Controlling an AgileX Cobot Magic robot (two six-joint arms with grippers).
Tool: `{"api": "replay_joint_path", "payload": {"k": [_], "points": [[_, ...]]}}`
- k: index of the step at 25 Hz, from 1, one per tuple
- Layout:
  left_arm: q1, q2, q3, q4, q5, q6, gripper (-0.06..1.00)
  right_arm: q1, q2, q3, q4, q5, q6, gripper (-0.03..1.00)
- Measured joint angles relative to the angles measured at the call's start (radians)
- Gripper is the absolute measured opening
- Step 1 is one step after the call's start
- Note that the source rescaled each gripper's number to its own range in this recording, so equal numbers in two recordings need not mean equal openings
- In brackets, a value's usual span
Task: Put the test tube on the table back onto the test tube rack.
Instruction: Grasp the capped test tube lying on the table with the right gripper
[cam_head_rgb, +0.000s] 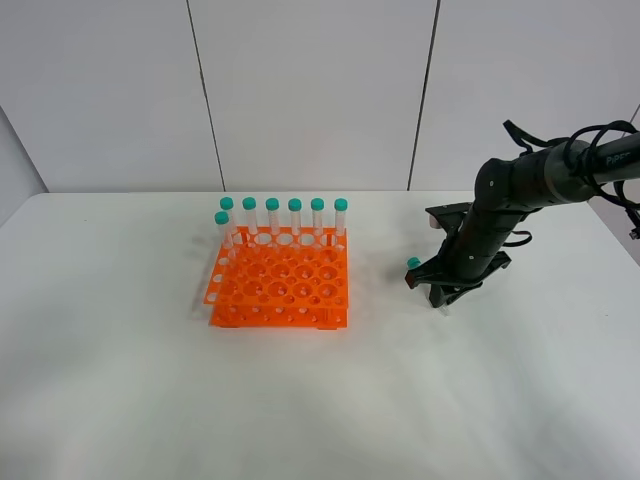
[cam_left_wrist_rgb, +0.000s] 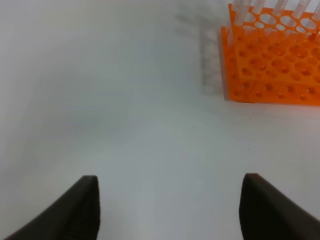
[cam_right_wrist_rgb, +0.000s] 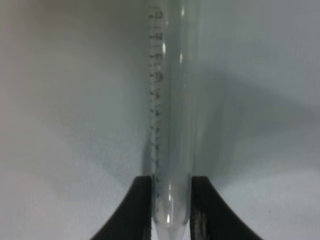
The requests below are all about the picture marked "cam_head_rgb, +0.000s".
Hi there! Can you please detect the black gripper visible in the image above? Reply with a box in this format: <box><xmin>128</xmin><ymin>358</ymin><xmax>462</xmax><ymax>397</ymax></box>
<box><xmin>405</xmin><ymin>227</ymin><xmax>511</xmax><ymax>308</ymax></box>

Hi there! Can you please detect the green-capped test tube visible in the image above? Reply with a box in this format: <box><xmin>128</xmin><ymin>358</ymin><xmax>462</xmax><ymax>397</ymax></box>
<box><xmin>407</xmin><ymin>257</ymin><xmax>450</xmax><ymax>317</ymax></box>

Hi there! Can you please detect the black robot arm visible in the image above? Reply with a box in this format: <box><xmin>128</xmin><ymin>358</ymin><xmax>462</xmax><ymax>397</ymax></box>
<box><xmin>405</xmin><ymin>121</ymin><xmax>639</xmax><ymax>308</ymax></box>

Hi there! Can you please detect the rack tube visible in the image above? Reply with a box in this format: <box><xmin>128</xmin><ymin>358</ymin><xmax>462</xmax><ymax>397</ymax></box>
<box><xmin>242</xmin><ymin>197</ymin><xmax>259</xmax><ymax>235</ymax></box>
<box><xmin>219</xmin><ymin>196</ymin><xmax>238</xmax><ymax>238</ymax></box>
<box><xmin>214</xmin><ymin>210</ymin><xmax>234</xmax><ymax>249</ymax></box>
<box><xmin>288</xmin><ymin>198</ymin><xmax>302</xmax><ymax>237</ymax></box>
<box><xmin>311</xmin><ymin>197</ymin><xmax>325</xmax><ymax>237</ymax></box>
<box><xmin>334</xmin><ymin>198</ymin><xmax>348</xmax><ymax>236</ymax></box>
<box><xmin>265</xmin><ymin>197</ymin><xmax>280</xmax><ymax>236</ymax></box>

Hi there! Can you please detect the orange test tube rack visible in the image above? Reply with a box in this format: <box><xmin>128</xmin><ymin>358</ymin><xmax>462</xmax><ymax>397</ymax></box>
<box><xmin>203</xmin><ymin>226</ymin><xmax>349</xmax><ymax>330</ymax></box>

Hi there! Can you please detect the rack tube front left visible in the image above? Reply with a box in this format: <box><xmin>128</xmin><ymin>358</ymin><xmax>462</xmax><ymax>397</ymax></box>
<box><xmin>214</xmin><ymin>210</ymin><xmax>234</xmax><ymax>249</ymax></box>

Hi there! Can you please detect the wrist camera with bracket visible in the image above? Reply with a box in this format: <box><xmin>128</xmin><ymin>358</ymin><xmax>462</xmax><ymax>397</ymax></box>
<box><xmin>425</xmin><ymin>202</ymin><xmax>471</xmax><ymax>232</ymax></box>

